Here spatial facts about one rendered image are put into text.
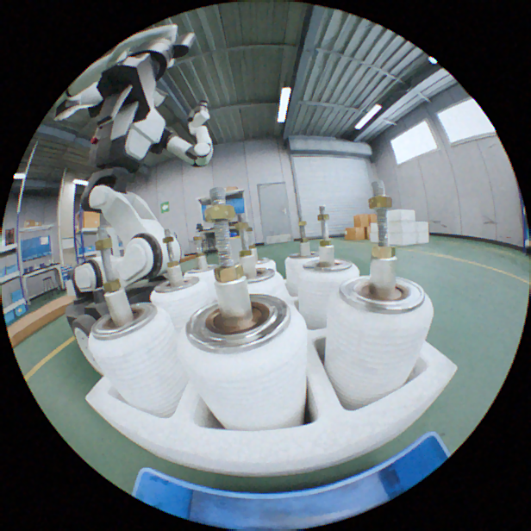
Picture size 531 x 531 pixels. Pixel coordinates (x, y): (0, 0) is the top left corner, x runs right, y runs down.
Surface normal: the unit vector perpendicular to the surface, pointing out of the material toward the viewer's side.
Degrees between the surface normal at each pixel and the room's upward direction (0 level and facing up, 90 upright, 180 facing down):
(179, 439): 0
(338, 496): 0
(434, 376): 0
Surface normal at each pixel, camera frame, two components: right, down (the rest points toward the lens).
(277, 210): 0.01, 0.19
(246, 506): -0.13, -0.97
